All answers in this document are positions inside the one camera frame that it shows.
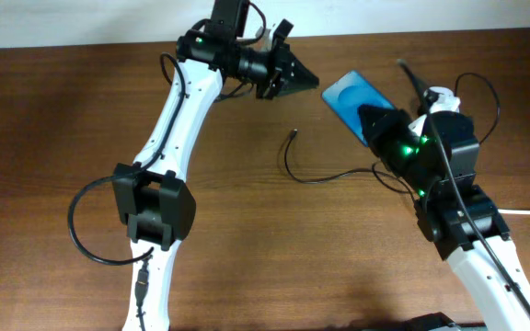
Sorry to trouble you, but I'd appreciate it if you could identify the blue Galaxy smartphone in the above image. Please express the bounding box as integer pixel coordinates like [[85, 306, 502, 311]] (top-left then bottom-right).
[[321, 70, 396, 147]]

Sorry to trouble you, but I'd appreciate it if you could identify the black charging cable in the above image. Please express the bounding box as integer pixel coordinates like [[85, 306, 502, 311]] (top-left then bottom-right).
[[283, 72, 501, 206]]

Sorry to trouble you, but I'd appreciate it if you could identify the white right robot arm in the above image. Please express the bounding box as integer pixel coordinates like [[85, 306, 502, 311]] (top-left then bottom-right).
[[358, 105, 530, 330]]

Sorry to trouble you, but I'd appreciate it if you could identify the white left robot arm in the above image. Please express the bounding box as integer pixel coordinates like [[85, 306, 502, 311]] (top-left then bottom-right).
[[112, 1, 319, 330]]

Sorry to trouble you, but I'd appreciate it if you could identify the white power strip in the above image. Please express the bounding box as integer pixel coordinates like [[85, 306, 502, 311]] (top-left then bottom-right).
[[418, 86, 461, 116]]

